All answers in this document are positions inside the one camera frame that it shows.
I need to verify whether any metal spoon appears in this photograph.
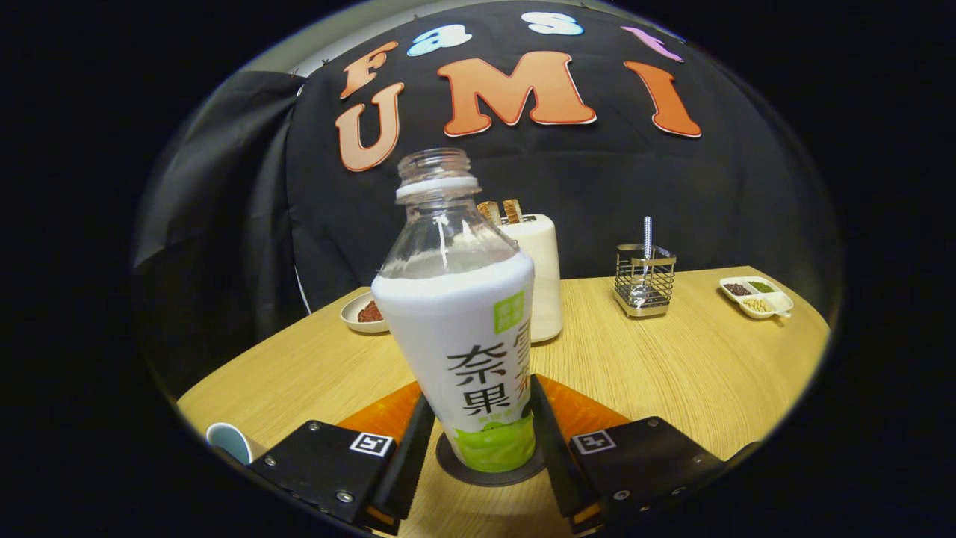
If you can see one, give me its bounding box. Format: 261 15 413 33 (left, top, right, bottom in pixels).
631 217 655 307

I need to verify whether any white toaster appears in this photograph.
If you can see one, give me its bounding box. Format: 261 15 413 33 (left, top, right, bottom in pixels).
497 214 564 344

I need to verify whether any metal wire cutlery holder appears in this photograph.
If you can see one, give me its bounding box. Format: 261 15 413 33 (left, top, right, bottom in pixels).
614 244 677 320

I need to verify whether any white cup with knob handle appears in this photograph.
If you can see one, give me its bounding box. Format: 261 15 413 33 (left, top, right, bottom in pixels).
205 422 267 466

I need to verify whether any white green label juice bottle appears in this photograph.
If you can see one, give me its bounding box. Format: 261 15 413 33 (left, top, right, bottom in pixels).
371 148 537 474

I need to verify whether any white divided condiment dish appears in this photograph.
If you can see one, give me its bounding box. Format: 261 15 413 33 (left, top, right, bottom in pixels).
718 276 795 321

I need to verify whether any dark brown round coaster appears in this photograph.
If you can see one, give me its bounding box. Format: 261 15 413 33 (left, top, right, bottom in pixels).
435 433 547 488

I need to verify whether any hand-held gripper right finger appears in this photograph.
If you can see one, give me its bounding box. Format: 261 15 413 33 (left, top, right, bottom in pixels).
529 374 729 535

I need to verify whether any white oval plate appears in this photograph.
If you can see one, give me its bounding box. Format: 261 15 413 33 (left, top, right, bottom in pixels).
340 291 391 334

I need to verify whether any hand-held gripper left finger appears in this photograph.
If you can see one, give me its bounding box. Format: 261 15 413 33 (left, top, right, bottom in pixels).
246 385 436 535

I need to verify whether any wooden table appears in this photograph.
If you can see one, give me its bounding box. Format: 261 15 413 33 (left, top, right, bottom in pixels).
176 265 831 538

